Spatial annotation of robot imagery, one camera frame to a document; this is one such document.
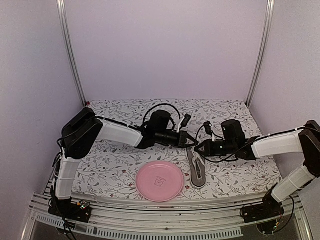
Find front aluminium rail frame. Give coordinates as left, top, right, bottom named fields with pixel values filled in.
left=21, top=192, right=313, bottom=240

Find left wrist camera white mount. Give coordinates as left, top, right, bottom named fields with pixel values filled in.
left=176, top=114, right=192, bottom=133

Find pink round plate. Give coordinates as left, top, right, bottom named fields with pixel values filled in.
left=135, top=161, right=184, bottom=203

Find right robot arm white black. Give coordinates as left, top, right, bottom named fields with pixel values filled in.
left=194, top=119, right=320, bottom=218

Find aluminium frame post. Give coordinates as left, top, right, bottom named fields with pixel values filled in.
left=245, top=0, right=275, bottom=108
left=56, top=0, right=87, bottom=107

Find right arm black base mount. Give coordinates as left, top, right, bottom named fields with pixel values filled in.
left=239, top=198, right=285, bottom=223

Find right aluminium frame post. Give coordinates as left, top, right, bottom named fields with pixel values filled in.
left=245, top=0, right=275, bottom=108

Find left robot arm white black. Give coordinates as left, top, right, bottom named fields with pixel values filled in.
left=52, top=107, right=198, bottom=217

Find grey canvas sneaker white laces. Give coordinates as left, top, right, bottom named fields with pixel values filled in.
left=186, top=147, right=206, bottom=188

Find left aluminium frame post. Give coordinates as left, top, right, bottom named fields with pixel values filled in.
left=56, top=0, right=87, bottom=107

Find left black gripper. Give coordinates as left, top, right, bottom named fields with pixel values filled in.
left=156, top=130, right=200, bottom=149

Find floral patterned table mat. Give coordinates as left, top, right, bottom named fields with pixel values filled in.
left=51, top=98, right=285, bottom=201

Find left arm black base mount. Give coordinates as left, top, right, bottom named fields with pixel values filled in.
left=48, top=199, right=93, bottom=223

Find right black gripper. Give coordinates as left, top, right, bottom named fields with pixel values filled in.
left=195, top=139, right=237, bottom=157

